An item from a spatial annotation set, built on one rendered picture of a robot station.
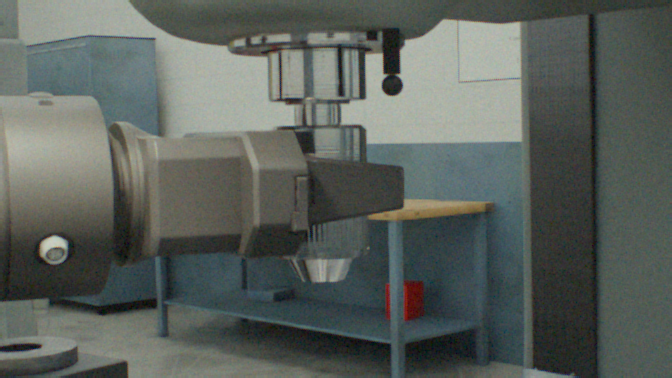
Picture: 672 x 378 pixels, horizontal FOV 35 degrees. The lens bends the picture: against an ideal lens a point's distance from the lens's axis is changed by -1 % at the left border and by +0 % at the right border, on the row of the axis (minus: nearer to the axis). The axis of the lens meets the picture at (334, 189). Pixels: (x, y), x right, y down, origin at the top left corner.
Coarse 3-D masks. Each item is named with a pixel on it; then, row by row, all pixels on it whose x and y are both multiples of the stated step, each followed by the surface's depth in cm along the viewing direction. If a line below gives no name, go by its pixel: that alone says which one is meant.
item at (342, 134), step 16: (272, 128) 51; (288, 128) 50; (304, 128) 49; (320, 128) 49; (336, 128) 49; (352, 128) 50; (304, 144) 49; (320, 144) 49; (336, 144) 49; (352, 144) 50
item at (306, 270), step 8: (296, 264) 51; (304, 264) 51; (312, 264) 50; (320, 264) 50; (328, 264) 50; (336, 264) 51; (344, 264) 51; (296, 272) 51; (304, 272) 51; (312, 272) 51; (320, 272) 51; (328, 272) 51; (336, 272) 51; (344, 272) 51; (304, 280) 51; (312, 280) 51; (320, 280) 51; (328, 280) 51; (336, 280) 51
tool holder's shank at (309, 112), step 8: (288, 104) 51; (296, 104) 51; (304, 104) 51; (312, 104) 50; (320, 104) 50; (328, 104) 51; (336, 104) 51; (296, 112) 51; (304, 112) 51; (312, 112) 50; (320, 112) 50; (328, 112) 51; (336, 112) 51; (296, 120) 51; (304, 120) 51; (312, 120) 50; (320, 120) 50; (328, 120) 51; (336, 120) 51
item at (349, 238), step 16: (352, 160) 50; (320, 224) 49; (336, 224) 50; (352, 224) 50; (304, 240) 50; (320, 240) 50; (336, 240) 50; (352, 240) 50; (368, 240) 52; (304, 256) 50; (320, 256) 50; (336, 256) 50; (352, 256) 50
